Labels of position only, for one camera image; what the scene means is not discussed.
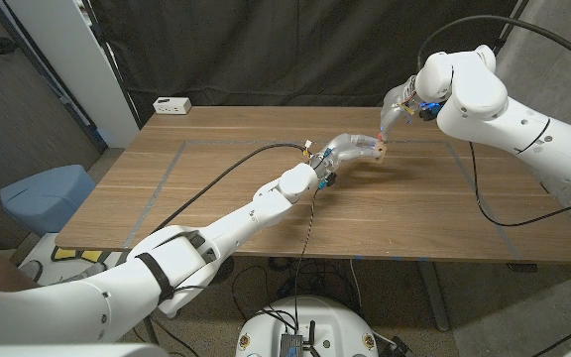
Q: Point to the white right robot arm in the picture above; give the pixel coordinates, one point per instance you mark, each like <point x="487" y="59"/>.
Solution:
<point x="503" y="114"/>

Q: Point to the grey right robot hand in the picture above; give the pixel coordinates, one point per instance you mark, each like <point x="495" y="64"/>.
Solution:
<point x="394" y="109"/>

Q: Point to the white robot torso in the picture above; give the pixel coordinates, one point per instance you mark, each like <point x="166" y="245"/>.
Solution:
<point x="325" y="322"/>

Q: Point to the black curtain backdrop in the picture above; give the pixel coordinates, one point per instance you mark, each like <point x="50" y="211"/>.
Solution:
<point x="305" y="49"/>

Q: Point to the grey table leg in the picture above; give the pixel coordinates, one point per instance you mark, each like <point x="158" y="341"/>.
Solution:
<point x="434" y="297"/>

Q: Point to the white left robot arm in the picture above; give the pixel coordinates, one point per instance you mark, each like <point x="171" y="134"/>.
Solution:
<point x="246" y="223"/>

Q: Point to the white cabinet panel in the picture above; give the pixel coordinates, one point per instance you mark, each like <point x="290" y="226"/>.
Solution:
<point x="77" y="64"/>

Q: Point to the blue padded stool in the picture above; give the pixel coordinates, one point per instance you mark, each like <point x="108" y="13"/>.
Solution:
<point x="42" y="198"/>

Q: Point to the black frame pole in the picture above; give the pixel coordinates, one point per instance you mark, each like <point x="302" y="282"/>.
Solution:
<point x="506" y="25"/>
<point x="112" y="64"/>

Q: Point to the white power strip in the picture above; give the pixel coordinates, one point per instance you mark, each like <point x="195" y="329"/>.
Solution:
<point x="171" y="105"/>

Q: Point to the black wall rail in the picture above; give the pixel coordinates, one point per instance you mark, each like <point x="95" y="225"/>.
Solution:
<point x="42" y="74"/>

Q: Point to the small wooden block with holes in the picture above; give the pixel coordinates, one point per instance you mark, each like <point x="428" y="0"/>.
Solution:
<point x="380" y="153"/>

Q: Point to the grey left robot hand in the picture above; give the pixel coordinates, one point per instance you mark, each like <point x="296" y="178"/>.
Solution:
<point x="340" y="149"/>

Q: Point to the grey electronics box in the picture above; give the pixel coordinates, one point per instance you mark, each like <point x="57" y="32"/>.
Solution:
<point x="291" y="344"/>

